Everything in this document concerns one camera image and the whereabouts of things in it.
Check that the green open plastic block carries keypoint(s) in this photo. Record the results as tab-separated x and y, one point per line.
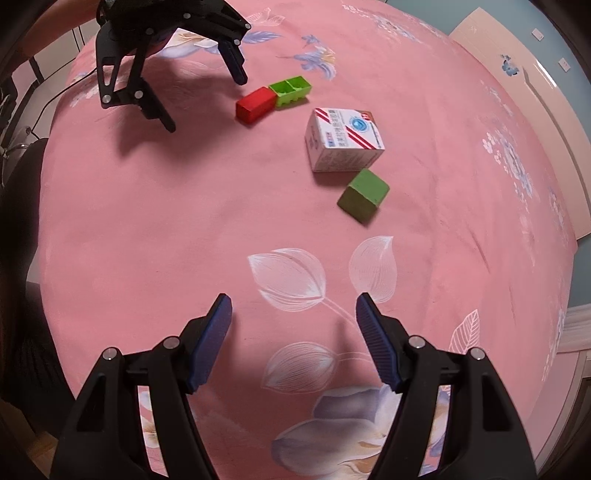
290	90

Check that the pink wooden headboard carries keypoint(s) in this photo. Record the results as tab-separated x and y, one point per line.
541	101

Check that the pink floral bed sheet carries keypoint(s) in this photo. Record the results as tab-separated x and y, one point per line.
140	230

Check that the green wooden cube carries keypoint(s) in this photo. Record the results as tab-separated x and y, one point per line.
363	196

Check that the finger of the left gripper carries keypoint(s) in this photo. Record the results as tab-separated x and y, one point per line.
216	20
134	92

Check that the person's black trouser leg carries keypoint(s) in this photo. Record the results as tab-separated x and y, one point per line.
28	357

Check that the white red medicine box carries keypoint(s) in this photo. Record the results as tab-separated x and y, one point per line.
342	140

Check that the red plastic block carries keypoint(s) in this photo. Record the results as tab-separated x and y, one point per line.
255	105

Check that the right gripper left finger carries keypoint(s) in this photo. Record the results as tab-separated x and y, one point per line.
103	437

